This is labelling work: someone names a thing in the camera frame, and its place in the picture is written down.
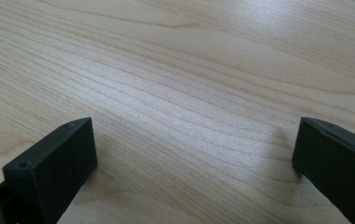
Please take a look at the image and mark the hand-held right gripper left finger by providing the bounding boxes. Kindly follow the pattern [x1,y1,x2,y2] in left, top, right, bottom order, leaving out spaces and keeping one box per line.
[0,117,98,224]

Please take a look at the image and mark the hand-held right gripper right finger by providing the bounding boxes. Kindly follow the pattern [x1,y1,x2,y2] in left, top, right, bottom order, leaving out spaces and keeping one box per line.
[291,117,355,224]

